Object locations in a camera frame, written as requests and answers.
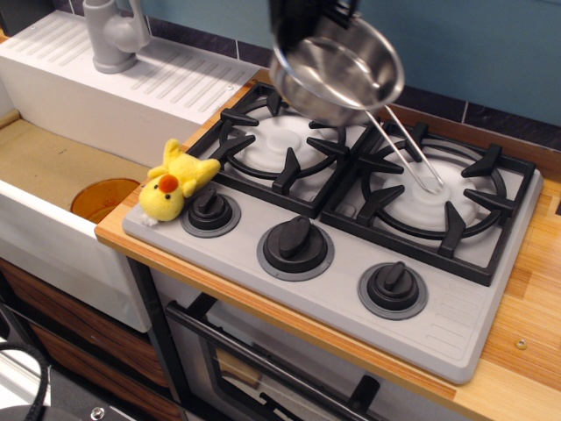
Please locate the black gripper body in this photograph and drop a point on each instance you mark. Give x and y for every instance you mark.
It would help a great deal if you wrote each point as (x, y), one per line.
(341, 13)

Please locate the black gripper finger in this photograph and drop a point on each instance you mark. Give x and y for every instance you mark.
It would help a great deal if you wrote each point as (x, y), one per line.
(304, 17)
(282, 15)

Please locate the stainless steel pan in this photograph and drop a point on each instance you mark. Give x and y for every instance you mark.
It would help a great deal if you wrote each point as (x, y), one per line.
(336, 75)

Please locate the black left stove knob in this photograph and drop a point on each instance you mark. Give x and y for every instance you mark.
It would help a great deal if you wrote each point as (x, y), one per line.
(210, 214)

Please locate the black stove knob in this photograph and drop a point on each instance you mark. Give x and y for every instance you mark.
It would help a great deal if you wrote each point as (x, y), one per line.
(393, 291)
(295, 250)
(210, 214)

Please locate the black middle stove knob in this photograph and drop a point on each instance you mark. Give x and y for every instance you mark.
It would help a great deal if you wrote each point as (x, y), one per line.
(295, 250)

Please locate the grey toy stove top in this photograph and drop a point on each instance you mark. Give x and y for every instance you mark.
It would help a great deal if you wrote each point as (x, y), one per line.
(446, 338)

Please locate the black right stove knob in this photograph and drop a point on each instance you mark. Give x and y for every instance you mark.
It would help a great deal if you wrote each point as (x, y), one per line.
(393, 291)

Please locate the black left burner grate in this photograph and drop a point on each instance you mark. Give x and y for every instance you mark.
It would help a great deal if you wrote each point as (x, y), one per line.
(269, 151)

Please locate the black burner grate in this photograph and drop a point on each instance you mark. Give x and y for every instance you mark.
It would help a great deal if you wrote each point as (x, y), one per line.
(468, 226)
(269, 151)

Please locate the grey toy faucet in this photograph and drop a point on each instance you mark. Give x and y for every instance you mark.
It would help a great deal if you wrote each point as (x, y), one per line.
(115, 39)

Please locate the black right burner grate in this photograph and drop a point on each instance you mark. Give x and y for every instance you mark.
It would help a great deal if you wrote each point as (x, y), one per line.
(468, 226)

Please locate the yellow stuffed duck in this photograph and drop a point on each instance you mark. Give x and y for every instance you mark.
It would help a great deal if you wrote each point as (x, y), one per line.
(174, 181)

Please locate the white toy sink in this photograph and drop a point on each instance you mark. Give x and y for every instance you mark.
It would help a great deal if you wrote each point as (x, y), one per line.
(67, 126)

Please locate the orange plastic plate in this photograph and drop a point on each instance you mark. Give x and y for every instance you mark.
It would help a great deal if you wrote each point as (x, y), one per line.
(99, 199)

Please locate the toy oven door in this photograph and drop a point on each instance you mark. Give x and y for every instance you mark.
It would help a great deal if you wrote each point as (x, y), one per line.
(195, 319)

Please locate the wooden drawer cabinet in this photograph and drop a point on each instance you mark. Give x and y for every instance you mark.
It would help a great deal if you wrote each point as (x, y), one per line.
(108, 355)

